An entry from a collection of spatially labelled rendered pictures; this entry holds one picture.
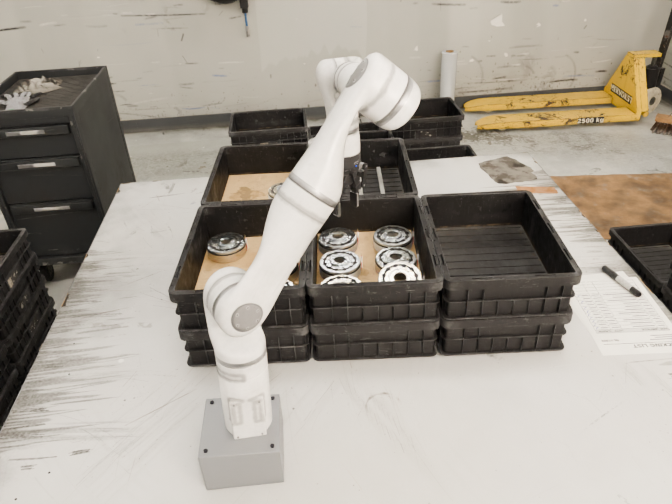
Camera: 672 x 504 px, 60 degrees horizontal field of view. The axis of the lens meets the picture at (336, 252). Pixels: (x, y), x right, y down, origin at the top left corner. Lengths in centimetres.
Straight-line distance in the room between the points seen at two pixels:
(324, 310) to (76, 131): 172
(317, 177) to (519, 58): 416
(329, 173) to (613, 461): 79
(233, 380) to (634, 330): 100
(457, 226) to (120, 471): 103
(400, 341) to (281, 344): 28
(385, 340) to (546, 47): 394
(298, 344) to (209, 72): 353
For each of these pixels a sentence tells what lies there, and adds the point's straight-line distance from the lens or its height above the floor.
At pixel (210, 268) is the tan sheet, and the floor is 83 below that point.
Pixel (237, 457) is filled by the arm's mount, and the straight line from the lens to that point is 115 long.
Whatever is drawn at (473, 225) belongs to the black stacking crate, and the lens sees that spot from 167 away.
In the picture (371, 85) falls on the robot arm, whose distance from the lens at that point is 92.
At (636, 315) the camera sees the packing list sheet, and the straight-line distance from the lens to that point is 167.
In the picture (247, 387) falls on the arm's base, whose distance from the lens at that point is 108.
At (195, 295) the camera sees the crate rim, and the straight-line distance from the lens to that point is 130.
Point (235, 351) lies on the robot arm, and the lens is 103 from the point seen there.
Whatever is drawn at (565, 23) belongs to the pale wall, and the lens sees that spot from 507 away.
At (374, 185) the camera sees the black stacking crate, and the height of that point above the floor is 83.
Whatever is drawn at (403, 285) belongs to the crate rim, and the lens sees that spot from 126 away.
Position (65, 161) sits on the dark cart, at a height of 66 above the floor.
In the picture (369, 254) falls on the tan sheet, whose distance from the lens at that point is 153.
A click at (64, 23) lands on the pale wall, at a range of 483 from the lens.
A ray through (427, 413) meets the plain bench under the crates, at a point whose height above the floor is 70.
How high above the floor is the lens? 169
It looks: 34 degrees down
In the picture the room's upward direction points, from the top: 3 degrees counter-clockwise
